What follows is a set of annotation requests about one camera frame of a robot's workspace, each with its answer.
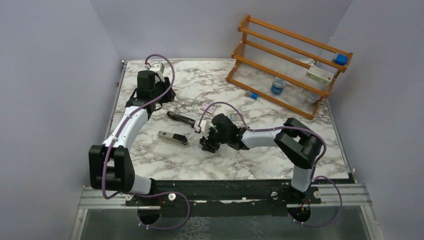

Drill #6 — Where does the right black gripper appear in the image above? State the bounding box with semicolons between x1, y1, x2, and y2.
199;126;230;153

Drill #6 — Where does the red white staple box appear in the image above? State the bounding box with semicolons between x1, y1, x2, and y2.
200;102;216;114

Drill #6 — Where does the beige black stapler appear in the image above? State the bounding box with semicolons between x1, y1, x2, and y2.
157;131;189;148

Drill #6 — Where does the beige staple box tray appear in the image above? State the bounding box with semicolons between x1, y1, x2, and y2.
227;113;242;122

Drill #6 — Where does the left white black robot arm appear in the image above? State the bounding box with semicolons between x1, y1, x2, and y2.
88;67;176;206

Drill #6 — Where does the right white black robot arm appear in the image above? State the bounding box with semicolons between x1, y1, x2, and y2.
193;114;327;204

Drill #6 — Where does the blue white cup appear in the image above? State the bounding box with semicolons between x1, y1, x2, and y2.
270;77;287;95

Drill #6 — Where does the orange wooden shelf rack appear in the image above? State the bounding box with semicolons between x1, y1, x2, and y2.
226;15;353;120

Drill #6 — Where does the white bottle behind rack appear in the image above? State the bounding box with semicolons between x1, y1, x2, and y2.
307;92;322;104

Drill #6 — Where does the white red carton box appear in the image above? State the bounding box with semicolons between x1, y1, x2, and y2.
305;65;335;86

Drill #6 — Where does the blue cube on shelf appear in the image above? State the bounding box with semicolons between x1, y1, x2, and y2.
332;53;349;66

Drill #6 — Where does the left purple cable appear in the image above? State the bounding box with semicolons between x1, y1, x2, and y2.
101;53;176;201

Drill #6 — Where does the purple cable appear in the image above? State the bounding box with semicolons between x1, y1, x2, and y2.
198;101;328;183
101;53;176;201

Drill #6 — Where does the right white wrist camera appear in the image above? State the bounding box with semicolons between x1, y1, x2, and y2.
193;119;210;133

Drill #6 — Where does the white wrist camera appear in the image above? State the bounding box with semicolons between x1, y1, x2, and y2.
193;119;210;133
144;62;165;76

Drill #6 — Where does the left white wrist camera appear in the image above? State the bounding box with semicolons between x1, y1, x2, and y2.
144;62;165;76

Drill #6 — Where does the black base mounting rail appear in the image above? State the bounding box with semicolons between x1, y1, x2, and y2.
125;179;321;218

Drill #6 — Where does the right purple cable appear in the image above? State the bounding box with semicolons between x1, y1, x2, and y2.
198;101;328;183

